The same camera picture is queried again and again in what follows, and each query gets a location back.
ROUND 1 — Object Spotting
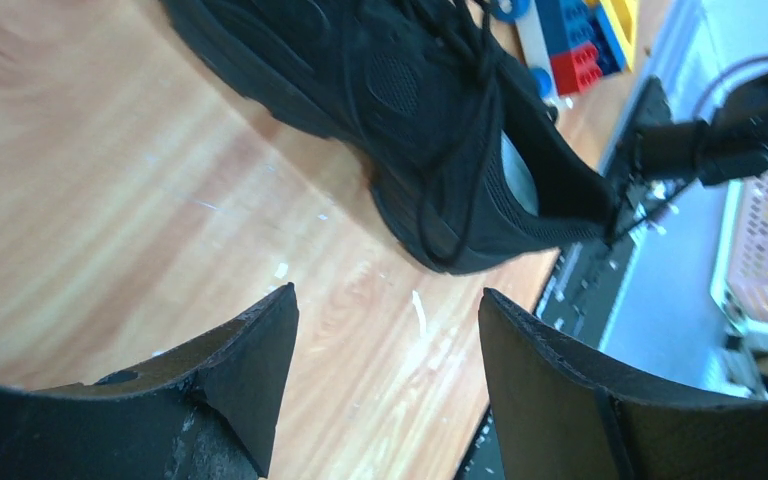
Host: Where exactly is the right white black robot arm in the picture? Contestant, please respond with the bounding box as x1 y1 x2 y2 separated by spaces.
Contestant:
632 57 768 186

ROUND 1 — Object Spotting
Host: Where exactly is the yellow blue toy block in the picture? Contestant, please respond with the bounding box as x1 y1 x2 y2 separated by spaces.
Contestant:
586 0 640 75

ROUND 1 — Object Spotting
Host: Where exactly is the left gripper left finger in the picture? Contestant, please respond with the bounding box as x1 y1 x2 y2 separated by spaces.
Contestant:
0 284 299 479

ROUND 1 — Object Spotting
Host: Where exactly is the blue red toy block car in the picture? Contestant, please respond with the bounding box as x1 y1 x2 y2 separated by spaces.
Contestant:
490 0 622 108

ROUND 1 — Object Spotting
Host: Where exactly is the black shoe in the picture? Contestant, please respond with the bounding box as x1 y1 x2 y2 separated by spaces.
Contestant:
164 1 619 275

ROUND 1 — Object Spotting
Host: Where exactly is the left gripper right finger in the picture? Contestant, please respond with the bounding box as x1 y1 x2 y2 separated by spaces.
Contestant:
478 289 768 479

